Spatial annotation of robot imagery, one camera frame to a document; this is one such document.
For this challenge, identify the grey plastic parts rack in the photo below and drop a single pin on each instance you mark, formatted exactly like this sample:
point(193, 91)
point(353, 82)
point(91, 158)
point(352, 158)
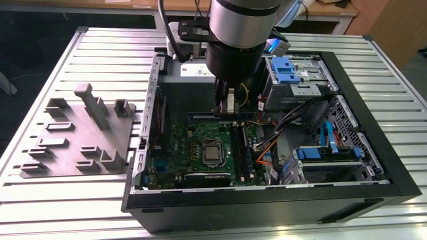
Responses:
point(83, 130)

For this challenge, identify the silver metal drive cage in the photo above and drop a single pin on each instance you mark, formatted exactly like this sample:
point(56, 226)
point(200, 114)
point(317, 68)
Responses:
point(300, 92)

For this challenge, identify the silver CPU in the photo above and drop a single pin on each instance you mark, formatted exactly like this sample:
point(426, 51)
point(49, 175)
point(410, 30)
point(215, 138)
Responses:
point(212, 153)

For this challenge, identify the black graphics card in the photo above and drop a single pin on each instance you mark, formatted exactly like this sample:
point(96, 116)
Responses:
point(207, 180)

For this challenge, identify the wooden cabinet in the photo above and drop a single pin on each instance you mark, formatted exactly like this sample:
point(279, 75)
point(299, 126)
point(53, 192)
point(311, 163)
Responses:
point(394, 25)

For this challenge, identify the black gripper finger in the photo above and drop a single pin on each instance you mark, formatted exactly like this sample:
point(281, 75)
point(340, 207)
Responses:
point(220, 100)
point(232, 102)

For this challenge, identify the silver power supply unit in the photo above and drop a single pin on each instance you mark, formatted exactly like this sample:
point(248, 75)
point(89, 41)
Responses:
point(189, 70)

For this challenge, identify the black RAM slot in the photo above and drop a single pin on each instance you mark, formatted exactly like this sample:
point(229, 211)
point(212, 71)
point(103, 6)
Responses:
point(235, 150)

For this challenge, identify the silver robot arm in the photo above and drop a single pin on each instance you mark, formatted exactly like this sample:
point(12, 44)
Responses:
point(243, 22)

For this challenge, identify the green Dell motherboard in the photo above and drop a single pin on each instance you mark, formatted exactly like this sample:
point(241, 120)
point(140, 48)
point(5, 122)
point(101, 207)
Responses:
point(180, 150)

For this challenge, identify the wooden desk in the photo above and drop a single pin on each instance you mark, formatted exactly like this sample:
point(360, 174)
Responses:
point(100, 5)

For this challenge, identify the black open PC case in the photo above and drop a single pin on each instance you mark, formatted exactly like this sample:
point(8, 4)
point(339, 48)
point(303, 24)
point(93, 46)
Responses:
point(233, 215)

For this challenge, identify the blue plastic disk carrier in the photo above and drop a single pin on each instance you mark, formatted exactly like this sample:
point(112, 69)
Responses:
point(283, 72)

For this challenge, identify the CPU socket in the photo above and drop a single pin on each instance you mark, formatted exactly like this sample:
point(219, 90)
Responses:
point(213, 165)

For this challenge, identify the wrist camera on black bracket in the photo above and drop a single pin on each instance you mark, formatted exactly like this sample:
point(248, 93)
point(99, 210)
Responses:
point(187, 30)

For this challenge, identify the hard disk in blue carrier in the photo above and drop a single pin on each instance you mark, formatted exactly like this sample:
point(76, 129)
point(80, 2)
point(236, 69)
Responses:
point(328, 156)

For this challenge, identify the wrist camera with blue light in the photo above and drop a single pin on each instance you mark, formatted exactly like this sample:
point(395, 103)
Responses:
point(277, 46)

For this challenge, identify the perforated metal disk cage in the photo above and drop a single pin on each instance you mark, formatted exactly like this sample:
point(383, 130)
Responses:
point(347, 117)

